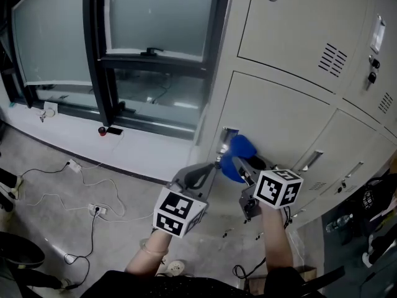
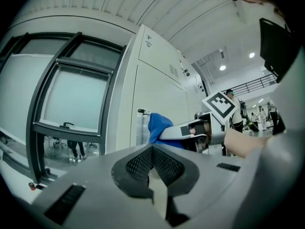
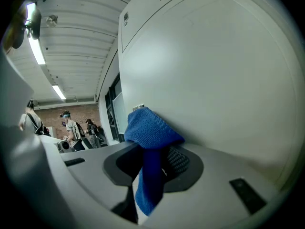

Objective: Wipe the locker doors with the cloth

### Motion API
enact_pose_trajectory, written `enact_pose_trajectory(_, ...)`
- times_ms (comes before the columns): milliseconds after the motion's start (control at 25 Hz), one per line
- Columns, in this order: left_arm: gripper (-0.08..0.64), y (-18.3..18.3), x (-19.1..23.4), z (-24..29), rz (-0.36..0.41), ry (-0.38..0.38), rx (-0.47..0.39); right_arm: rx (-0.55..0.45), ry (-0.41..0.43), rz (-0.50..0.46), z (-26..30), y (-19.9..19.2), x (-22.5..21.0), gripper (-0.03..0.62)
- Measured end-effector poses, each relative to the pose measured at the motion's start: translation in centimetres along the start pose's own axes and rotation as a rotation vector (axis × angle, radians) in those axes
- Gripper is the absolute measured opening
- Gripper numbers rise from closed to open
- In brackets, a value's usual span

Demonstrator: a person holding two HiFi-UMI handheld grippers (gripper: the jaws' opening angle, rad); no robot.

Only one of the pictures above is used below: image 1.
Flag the blue wiping cloth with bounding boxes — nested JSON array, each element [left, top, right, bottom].
[[219, 134, 258, 185]]

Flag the clear water bottle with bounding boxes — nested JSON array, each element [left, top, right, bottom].
[[325, 213, 354, 233]]

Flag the black round stool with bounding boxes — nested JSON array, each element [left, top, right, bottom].
[[0, 231, 46, 270]]

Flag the white box with cords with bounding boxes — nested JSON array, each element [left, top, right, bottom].
[[43, 101, 59, 117]]

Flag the white power cable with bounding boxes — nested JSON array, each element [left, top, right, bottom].
[[79, 163, 127, 219], [26, 192, 91, 212], [105, 209, 156, 224], [288, 231, 303, 265]]

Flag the black flat strap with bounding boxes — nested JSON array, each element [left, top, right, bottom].
[[302, 265, 346, 294]]

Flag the thin clear wrist bracelet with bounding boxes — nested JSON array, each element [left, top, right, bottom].
[[139, 238, 170, 256]]

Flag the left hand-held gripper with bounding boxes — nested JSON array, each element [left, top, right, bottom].
[[152, 162, 218, 238]]

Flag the black window handle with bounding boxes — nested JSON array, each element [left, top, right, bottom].
[[140, 47, 164, 57]]

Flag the wooden pallet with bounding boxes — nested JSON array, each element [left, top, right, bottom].
[[244, 265, 317, 294]]

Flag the black window frame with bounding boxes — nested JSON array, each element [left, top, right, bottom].
[[0, 0, 232, 141]]

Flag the black power cable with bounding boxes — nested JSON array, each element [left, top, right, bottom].
[[63, 208, 100, 290], [9, 161, 71, 200]]

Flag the black printed tote bag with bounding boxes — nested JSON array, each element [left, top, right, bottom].
[[361, 174, 397, 220]]

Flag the grey metal locker cabinet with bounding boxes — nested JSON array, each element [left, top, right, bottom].
[[194, 0, 397, 240]]

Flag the person's right forearm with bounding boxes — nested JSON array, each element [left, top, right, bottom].
[[260, 205, 295, 276]]

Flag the person's white shoe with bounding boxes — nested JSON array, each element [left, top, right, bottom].
[[167, 259, 187, 276]]

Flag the person's left forearm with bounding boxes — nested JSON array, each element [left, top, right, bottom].
[[123, 228, 170, 274]]

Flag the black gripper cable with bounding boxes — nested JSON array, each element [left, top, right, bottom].
[[232, 206, 292, 281]]

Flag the grey metal locker door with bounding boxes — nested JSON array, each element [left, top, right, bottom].
[[212, 70, 338, 198]]

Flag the small frosted window panel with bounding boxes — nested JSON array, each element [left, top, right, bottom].
[[104, 0, 218, 62]]

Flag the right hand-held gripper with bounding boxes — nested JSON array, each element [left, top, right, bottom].
[[236, 156, 303, 222]]

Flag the person's black top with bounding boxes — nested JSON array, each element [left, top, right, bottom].
[[79, 265, 326, 298]]

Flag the large frosted window panel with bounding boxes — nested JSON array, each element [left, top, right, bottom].
[[11, 0, 94, 88]]

